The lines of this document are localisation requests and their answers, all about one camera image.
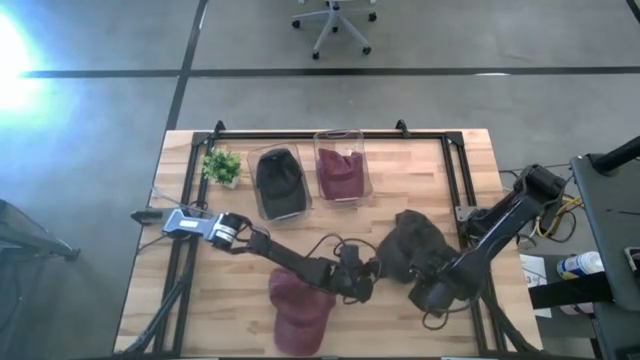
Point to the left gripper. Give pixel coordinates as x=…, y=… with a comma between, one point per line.
x=352, y=285

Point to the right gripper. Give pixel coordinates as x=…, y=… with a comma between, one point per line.
x=432, y=280

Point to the dark brown cap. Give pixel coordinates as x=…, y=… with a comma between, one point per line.
x=410, y=235

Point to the maroon baseball cap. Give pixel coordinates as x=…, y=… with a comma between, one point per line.
x=300, y=315

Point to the pink cap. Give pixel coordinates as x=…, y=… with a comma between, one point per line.
x=341, y=175

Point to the dark green baseball cap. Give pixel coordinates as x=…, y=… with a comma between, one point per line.
x=280, y=185

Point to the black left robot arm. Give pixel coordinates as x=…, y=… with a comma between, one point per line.
x=290, y=257

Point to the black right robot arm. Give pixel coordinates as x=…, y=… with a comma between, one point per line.
x=500, y=230

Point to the white paper sheet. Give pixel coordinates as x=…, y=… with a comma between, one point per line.
x=532, y=265

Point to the black flat bar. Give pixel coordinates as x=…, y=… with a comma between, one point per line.
x=570, y=290

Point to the clear plastic bin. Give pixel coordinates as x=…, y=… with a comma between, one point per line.
x=340, y=137
x=252, y=200

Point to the white and blue bottle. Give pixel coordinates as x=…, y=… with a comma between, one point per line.
x=580, y=265

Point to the green plant in white pot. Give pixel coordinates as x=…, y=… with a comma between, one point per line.
x=221, y=167

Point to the grey desk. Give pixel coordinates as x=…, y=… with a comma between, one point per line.
x=610, y=210

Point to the white office chair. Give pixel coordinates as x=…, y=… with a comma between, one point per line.
x=334, y=17

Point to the dark side table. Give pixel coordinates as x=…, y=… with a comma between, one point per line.
x=30, y=235

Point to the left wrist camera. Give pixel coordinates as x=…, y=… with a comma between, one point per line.
x=350, y=254

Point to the black aluminium frame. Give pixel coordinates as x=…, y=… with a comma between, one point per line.
x=325, y=135

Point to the black mounting bracket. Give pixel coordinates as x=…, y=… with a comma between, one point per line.
x=147, y=216

